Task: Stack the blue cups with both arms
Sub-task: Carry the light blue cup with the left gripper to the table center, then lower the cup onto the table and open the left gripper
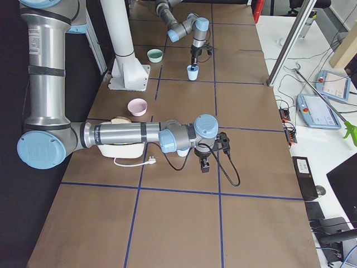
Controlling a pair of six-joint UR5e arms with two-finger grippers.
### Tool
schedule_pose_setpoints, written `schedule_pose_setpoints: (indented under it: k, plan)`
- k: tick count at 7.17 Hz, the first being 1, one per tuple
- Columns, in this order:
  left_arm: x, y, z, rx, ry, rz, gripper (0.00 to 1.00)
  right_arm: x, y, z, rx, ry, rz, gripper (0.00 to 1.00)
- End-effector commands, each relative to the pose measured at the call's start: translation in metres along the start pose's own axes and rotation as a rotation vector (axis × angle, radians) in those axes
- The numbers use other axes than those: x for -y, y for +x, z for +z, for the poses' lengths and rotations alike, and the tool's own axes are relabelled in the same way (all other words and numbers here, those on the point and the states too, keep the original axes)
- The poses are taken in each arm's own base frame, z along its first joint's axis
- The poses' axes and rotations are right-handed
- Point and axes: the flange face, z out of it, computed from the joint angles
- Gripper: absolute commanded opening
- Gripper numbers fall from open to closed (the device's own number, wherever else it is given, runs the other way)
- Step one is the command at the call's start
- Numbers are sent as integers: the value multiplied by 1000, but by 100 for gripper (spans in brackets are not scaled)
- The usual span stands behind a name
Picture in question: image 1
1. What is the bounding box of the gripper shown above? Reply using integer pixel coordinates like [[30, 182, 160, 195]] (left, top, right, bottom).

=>
[[190, 46, 202, 70], [194, 146, 211, 173]]

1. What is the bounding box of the light blue cup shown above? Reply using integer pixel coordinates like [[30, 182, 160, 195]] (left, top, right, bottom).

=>
[[186, 64, 199, 81]]

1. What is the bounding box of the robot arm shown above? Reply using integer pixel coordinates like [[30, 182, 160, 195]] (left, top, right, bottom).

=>
[[155, 0, 209, 71], [17, 1, 219, 173]]

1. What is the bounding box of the green bowl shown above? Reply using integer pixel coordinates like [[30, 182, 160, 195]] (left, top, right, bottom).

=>
[[147, 49, 163, 63]]

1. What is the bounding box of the pink bowl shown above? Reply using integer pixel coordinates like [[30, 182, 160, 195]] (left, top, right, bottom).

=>
[[127, 98, 148, 117]]

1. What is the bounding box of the beige appliance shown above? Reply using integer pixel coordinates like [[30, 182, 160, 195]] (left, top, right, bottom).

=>
[[99, 116, 146, 160]]

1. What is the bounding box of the orange connector block near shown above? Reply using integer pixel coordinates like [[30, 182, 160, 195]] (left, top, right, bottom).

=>
[[283, 122, 297, 146]]

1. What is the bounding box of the orange connector block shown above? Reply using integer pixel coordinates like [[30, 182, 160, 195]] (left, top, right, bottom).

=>
[[278, 108, 291, 122], [283, 122, 297, 146]]

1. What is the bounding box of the orange connector block far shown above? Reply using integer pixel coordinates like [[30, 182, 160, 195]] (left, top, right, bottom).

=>
[[278, 108, 291, 122]]

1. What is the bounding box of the black labelled box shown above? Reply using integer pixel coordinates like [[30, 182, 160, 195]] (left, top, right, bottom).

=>
[[292, 156, 318, 201]]

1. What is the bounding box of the near teach pendant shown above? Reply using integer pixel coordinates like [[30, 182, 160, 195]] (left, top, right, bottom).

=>
[[297, 94, 341, 130]]

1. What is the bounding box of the teach pendant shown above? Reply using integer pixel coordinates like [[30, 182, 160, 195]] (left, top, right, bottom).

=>
[[297, 94, 341, 130], [316, 70, 351, 103]]

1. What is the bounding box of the far teach pendant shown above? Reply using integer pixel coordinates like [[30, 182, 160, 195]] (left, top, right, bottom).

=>
[[316, 70, 351, 103]]

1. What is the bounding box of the black monitor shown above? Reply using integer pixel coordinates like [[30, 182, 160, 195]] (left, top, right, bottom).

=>
[[327, 155, 356, 227]]

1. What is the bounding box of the green grabber tool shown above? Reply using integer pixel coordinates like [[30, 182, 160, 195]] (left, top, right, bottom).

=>
[[293, 68, 357, 146]]

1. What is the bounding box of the wooden board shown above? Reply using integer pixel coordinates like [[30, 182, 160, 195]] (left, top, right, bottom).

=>
[[329, 23, 357, 69]]

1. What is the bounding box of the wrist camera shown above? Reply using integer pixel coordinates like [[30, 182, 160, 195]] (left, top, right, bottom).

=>
[[215, 132, 230, 155]]

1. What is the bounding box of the white power plug cable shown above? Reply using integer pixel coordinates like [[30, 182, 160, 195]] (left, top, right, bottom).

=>
[[113, 155, 157, 168]]

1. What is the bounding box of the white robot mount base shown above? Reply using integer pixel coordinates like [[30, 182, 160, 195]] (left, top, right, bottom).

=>
[[100, 0, 151, 92]]

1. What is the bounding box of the aluminium frame post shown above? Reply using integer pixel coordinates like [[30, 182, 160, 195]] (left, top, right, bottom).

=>
[[267, 0, 316, 87]]

